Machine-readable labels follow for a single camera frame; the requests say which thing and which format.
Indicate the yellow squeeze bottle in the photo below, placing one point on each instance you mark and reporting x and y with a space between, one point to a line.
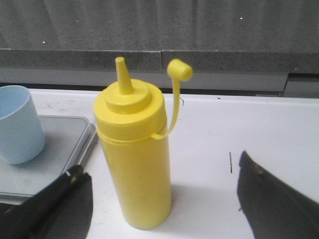
133 130

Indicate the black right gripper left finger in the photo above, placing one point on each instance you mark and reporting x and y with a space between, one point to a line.
62 210

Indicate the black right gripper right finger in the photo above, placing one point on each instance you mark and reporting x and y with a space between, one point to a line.
273 209

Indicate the grey stone counter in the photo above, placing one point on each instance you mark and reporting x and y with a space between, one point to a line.
266 47

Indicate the light blue plastic cup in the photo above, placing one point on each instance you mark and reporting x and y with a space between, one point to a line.
21 134

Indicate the silver electronic kitchen scale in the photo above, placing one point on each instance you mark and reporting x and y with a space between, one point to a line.
69 141

